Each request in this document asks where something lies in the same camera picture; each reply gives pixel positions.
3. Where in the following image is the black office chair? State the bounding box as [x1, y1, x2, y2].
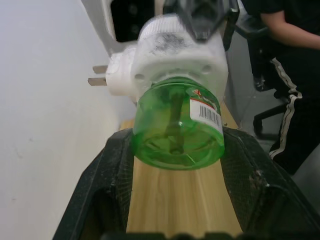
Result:
[234, 14, 293, 141]

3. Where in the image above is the green bottle with barcode label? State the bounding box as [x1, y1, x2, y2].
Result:
[132, 77, 226, 171]

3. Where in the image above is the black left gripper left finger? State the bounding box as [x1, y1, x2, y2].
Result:
[53, 128, 137, 240]

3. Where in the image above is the person in black clothes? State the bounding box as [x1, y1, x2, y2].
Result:
[246, 0, 320, 176]

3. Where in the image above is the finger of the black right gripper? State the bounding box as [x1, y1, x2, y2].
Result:
[163, 0, 240, 42]

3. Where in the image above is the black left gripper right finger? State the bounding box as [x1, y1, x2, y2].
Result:
[221, 126, 320, 240]

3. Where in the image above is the white mosquito repellent heater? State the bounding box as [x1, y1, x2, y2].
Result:
[87, 13, 230, 105]

